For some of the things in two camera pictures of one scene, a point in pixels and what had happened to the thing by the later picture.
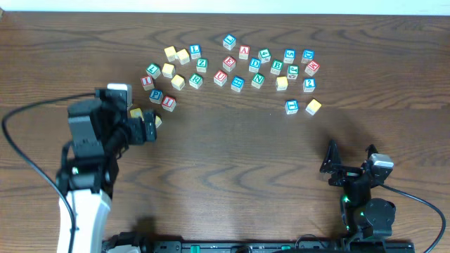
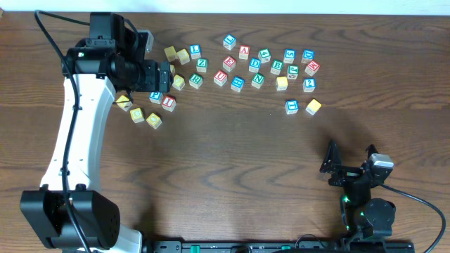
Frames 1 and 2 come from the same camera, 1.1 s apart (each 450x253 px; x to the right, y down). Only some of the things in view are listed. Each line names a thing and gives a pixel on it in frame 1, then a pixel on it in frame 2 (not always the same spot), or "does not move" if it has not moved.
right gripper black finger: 370,150 does not move
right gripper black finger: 332,161 does not move
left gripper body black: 137,135 → 146,81
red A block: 244,50 does not move
